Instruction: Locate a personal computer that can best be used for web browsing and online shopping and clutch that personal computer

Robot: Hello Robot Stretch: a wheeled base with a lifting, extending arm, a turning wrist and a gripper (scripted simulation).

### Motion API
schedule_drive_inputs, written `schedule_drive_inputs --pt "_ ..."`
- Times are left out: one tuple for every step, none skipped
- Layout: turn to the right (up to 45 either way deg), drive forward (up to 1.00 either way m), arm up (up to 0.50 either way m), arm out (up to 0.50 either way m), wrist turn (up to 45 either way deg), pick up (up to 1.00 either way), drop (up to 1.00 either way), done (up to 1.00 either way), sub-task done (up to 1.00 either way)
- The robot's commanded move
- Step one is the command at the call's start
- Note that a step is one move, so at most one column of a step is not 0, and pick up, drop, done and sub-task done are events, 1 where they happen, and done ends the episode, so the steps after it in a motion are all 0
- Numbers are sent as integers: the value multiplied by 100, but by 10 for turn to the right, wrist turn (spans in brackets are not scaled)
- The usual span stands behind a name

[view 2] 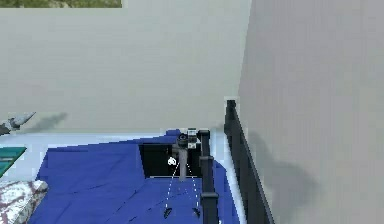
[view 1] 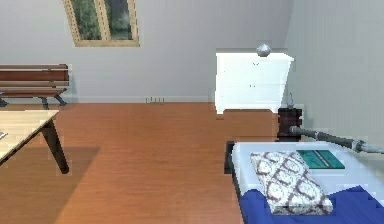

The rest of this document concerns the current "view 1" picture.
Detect wooden framed window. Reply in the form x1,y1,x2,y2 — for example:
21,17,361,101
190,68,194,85
62,0,141,48

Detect teal book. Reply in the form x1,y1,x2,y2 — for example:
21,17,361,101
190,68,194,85
296,149,346,170

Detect bed with blue blanket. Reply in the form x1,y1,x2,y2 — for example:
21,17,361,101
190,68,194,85
224,140,384,224

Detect white brown patterned pillow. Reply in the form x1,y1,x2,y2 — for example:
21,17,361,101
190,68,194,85
249,150,334,215

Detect brown wooden slatted bench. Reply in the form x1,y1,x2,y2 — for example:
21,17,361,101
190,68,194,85
0,63,71,111

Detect silver round ball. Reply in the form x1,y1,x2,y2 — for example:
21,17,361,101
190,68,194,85
256,42,272,58

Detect light wood table black legs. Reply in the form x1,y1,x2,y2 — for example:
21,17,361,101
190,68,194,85
0,109,70,175

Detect dark brown nightstand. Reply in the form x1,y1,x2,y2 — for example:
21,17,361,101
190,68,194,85
276,107,304,142

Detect white chest of drawers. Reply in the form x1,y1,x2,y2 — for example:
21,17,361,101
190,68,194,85
214,48,295,115

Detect small grey wall outlet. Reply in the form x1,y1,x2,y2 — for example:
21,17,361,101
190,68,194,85
145,96,166,105

